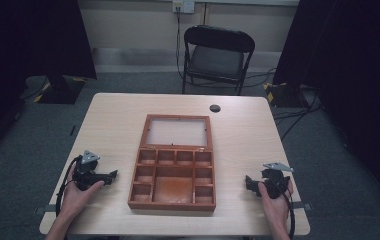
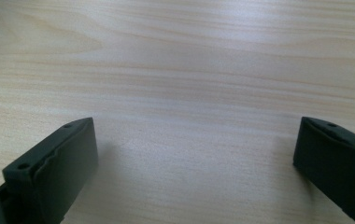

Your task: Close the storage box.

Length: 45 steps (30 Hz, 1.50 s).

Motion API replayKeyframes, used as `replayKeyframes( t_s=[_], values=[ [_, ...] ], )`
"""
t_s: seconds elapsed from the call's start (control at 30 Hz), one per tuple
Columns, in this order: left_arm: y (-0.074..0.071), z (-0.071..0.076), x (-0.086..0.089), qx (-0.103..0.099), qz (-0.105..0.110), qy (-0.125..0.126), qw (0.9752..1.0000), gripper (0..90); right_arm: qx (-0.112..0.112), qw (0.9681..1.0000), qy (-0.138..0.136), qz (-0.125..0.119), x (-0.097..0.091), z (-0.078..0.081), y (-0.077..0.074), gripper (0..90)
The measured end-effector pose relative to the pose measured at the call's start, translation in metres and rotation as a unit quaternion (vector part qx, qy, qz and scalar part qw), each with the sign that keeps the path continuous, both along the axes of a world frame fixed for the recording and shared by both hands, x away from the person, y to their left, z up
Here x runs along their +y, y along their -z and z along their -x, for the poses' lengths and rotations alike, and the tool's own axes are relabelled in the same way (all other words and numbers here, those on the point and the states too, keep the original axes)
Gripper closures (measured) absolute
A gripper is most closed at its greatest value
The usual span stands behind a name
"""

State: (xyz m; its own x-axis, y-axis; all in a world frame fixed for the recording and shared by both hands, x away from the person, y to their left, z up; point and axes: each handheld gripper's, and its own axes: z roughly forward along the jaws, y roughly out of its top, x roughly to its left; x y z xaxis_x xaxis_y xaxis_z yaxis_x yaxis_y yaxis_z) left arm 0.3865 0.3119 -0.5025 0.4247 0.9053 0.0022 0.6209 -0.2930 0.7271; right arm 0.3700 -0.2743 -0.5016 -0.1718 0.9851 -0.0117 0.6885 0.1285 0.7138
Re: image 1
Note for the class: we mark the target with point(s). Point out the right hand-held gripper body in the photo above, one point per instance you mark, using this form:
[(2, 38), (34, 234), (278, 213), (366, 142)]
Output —
[(274, 180)]

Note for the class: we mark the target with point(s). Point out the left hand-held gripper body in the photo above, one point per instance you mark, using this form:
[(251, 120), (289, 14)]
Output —
[(86, 171)]

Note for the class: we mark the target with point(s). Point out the wooden compartment box with lid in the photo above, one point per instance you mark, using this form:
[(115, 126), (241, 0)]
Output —
[(174, 163)]

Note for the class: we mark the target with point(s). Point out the person's right hand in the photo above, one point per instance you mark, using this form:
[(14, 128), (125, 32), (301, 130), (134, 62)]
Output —
[(275, 203)]

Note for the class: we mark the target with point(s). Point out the person's left hand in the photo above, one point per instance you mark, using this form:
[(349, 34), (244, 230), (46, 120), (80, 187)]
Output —
[(77, 198)]

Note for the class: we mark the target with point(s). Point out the light wooden table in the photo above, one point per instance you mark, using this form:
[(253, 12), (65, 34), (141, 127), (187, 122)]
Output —
[(111, 133)]

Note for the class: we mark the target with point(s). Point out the black stand base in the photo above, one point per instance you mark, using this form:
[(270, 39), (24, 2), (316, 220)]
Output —
[(283, 95), (61, 90)]

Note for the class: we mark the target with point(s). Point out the black folding chair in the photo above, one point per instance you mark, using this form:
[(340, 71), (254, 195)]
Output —
[(216, 58)]

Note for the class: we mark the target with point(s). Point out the black curtain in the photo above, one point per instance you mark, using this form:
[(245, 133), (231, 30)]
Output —
[(28, 40), (351, 66)]

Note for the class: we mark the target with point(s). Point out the white wall socket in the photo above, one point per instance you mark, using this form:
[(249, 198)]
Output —
[(183, 6)]

